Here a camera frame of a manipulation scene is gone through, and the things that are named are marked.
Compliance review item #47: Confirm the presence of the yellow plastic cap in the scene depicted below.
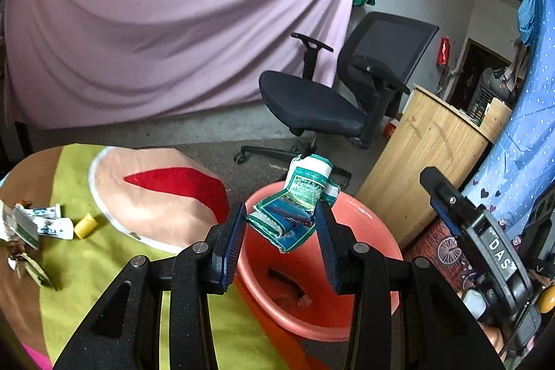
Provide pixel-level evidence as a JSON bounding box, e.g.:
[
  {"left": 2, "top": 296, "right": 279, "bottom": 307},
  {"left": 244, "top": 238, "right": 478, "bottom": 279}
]
[{"left": 74, "top": 213, "right": 99, "bottom": 240}]

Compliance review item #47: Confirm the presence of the white toothpaste tube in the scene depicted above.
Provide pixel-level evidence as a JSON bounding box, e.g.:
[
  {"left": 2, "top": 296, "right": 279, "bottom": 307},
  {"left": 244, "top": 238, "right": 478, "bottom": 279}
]
[
  {"left": 26, "top": 204, "right": 61, "bottom": 220},
  {"left": 37, "top": 218, "right": 75, "bottom": 240}
]

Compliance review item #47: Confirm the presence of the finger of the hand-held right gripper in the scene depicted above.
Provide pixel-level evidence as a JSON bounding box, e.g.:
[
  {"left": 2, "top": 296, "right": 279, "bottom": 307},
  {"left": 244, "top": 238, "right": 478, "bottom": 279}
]
[{"left": 419, "top": 167, "right": 478, "bottom": 233}]

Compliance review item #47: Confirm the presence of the orange yellow ball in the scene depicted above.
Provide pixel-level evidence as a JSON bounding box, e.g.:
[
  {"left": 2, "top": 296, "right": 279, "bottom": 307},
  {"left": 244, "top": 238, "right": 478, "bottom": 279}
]
[{"left": 538, "top": 285, "right": 555, "bottom": 310}]

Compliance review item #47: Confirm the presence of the bicycle printed cloth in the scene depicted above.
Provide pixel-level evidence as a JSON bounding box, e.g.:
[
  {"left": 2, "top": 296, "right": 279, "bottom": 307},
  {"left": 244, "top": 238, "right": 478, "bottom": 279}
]
[{"left": 403, "top": 218, "right": 490, "bottom": 301}]

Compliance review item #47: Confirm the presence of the colourful printed tablecloth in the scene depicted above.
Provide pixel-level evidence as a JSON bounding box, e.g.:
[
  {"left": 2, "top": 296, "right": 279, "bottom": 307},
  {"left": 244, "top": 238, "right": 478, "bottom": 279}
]
[{"left": 0, "top": 144, "right": 330, "bottom": 370}]

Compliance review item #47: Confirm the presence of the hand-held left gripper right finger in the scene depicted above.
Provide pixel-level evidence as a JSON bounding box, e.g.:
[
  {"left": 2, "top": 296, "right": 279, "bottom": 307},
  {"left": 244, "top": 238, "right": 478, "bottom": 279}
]
[{"left": 316, "top": 203, "right": 506, "bottom": 370}]

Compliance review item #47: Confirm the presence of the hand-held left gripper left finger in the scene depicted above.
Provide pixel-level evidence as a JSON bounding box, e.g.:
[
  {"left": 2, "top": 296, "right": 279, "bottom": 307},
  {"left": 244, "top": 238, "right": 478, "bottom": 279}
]
[{"left": 52, "top": 202, "right": 246, "bottom": 370}]

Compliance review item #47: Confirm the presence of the dark slatted box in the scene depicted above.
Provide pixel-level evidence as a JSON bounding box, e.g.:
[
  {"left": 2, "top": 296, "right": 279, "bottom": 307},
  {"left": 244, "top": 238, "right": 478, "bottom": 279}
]
[{"left": 468, "top": 86, "right": 497, "bottom": 123}]

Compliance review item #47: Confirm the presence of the flat green white packet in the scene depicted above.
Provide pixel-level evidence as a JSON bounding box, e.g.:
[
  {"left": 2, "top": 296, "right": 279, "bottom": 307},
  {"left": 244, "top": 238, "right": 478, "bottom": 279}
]
[{"left": 2, "top": 203, "right": 41, "bottom": 250}]

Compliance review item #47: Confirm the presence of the black office chair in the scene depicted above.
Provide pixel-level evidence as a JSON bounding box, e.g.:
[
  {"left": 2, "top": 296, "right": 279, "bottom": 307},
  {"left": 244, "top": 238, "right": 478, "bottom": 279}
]
[{"left": 234, "top": 11, "right": 440, "bottom": 191}]

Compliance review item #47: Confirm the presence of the green white packet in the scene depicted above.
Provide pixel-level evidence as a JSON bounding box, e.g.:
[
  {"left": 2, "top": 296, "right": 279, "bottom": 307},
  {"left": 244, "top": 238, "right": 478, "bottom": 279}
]
[
  {"left": 245, "top": 154, "right": 341, "bottom": 255},
  {"left": 2, "top": 203, "right": 41, "bottom": 250}
]

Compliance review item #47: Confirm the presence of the wooden cabinet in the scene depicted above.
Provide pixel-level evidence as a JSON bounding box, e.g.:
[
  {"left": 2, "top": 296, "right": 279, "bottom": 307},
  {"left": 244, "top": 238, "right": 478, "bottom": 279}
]
[{"left": 356, "top": 83, "right": 512, "bottom": 249}]

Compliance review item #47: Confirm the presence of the red plastic basin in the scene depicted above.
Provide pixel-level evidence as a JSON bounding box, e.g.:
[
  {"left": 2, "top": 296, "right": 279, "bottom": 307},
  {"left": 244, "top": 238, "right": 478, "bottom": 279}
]
[{"left": 236, "top": 181, "right": 404, "bottom": 342}]

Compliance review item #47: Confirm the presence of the grey round object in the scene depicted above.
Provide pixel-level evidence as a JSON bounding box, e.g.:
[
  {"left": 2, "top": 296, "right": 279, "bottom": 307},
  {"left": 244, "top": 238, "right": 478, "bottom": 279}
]
[{"left": 481, "top": 67, "right": 519, "bottom": 93}]

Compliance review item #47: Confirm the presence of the dark wooden doorway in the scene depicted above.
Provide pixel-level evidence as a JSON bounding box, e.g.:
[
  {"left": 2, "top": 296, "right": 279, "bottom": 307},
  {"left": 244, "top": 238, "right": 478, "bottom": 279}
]
[{"left": 449, "top": 40, "right": 493, "bottom": 111}]

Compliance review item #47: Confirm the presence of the blue dotted cloth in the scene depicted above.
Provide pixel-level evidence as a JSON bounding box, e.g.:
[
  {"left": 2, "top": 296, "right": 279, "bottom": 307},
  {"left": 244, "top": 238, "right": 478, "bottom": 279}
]
[{"left": 460, "top": 0, "right": 555, "bottom": 223}]

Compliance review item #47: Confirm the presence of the crumpled pale wrapper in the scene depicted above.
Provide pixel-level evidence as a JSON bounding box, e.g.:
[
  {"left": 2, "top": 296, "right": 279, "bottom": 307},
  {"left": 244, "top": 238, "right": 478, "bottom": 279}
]
[{"left": 22, "top": 255, "right": 58, "bottom": 292}]

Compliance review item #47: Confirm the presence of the light blue hanging cloth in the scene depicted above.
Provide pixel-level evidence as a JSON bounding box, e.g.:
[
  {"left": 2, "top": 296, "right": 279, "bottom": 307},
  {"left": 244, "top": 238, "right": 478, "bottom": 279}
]
[{"left": 517, "top": 0, "right": 540, "bottom": 45}]

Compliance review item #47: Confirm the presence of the pink cloth sheet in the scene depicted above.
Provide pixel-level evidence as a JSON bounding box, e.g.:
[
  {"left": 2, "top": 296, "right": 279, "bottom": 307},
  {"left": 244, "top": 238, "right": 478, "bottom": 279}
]
[{"left": 3, "top": 0, "right": 365, "bottom": 130}]

